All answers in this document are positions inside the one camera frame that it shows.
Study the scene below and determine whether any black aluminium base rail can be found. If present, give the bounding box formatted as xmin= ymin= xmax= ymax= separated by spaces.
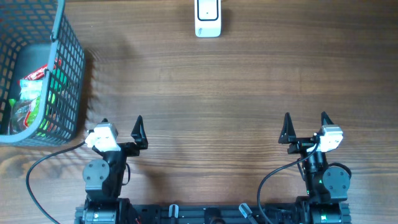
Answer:
xmin=74 ymin=203 xmax=352 ymax=224

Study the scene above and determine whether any green clear snack bag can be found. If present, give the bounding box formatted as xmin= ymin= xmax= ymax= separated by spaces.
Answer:
xmin=8 ymin=95 xmax=40 ymax=135

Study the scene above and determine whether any green lid jar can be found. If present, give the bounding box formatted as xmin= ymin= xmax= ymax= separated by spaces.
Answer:
xmin=50 ymin=69 xmax=67 ymax=94

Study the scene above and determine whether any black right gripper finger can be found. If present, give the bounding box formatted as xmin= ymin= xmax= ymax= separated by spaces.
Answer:
xmin=278 ymin=112 xmax=296 ymax=144
xmin=321 ymin=111 xmax=333 ymax=126

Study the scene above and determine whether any red snack wrapper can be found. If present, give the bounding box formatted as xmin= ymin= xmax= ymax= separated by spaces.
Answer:
xmin=23 ymin=58 xmax=62 ymax=80

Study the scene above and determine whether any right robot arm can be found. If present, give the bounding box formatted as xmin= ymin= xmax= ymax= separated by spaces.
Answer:
xmin=278 ymin=112 xmax=352 ymax=223

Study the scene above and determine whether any white barcode scanner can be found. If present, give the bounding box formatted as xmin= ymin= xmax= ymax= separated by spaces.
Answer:
xmin=194 ymin=0 xmax=221 ymax=38

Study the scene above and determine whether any dark grey mesh basket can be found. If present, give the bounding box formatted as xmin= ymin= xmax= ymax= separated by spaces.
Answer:
xmin=1 ymin=0 xmax=86 ymax=146

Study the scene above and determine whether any pale teal snack packet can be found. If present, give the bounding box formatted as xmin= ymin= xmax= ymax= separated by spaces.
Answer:
xmin=19 ymin=80 xmax=42 ymax=100

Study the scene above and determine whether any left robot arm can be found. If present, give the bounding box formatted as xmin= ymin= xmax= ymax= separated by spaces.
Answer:
xmin=74 ymin=116 xmax=148 ymax=224

